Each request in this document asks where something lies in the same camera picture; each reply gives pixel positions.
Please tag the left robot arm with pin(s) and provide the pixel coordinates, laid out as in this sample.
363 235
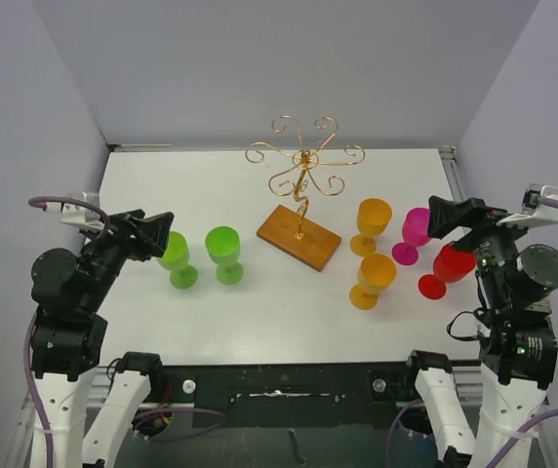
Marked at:
62 347

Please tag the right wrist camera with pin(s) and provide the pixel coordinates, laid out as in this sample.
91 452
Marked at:
539 209

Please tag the green wine glass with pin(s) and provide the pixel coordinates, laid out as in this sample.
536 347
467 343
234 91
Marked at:
176 261
223 246

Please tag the gold wire glass rack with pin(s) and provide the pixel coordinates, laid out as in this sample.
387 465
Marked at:
295 180

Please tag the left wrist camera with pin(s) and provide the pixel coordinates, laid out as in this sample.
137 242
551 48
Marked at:
78 216

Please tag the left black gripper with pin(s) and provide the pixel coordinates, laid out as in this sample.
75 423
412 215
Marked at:
142 237

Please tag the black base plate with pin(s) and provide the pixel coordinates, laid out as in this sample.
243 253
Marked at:
286 396

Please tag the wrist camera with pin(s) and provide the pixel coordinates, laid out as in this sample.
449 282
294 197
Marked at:
539 209
78 216

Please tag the orange wine glass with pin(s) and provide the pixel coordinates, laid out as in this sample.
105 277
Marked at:
373 217
375 274

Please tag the red wine glass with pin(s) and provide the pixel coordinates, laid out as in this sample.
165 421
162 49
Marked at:
449 266

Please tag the aluminium frame rail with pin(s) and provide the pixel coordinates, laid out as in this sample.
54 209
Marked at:
449 161

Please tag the left green wine glass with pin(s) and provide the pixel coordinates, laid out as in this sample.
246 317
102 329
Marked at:
176 261

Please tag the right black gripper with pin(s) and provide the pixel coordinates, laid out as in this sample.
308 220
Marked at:
445 214

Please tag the right green wine glass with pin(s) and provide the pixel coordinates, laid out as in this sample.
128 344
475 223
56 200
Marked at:
223 246

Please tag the wooden rack base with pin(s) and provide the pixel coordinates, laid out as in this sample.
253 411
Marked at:
308 242

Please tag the pink wine glass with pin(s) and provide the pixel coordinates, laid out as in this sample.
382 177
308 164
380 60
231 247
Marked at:
414 236

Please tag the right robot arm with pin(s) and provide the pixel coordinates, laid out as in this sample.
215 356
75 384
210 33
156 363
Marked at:
517 345

